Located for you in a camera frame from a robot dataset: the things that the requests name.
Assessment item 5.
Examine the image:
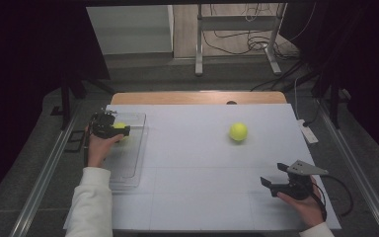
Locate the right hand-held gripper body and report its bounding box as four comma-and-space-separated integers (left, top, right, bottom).
270, 159, 330, 201

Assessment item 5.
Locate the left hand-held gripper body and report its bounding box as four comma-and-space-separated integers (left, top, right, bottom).
90, 111, 117, 139

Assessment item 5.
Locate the clear plastic container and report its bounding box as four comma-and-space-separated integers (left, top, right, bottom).
102, 113, 150, 192

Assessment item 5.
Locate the person's left hand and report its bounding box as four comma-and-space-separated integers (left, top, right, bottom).
85, 126, 125, 169

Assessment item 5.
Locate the person's right hand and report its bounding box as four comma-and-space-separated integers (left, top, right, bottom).
276, 177, 326, 229

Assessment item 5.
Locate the white power strip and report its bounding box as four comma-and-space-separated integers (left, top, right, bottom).
297, 118, 319, 145

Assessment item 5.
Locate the black metal stand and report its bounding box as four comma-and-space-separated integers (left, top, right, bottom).
49, 73, 116, 131
310, 73, 351, 130

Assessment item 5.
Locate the wooden table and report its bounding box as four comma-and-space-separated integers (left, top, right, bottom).
111, 91, 288, 106

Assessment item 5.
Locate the white board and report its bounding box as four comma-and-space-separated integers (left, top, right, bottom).
62, 104, 342, 231

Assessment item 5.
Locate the dark curtain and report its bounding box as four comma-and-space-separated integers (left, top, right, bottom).
0, 0, 111, 211
279, 0, 379, 170

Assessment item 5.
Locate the white cabinet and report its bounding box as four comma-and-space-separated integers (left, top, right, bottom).
86, 4, 175, 55

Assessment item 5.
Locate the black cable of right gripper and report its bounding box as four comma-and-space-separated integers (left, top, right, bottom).
310, 174, 354, 221

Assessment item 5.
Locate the black power plug cable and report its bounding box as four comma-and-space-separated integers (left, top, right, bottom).
302, 98, 322, 128

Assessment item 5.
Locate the aluminium rail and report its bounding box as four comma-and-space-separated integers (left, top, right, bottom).
9, 108, 80, 237
315, 98, 379, 237

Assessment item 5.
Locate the white cable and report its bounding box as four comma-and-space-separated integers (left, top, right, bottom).
293, 76, 302, 120

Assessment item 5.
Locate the bundle of black floor cables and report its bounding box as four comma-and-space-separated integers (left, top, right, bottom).
201, 3, 299, 57

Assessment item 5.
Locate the grey metal desk frame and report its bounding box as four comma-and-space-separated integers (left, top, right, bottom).
194, 3, 288, 77

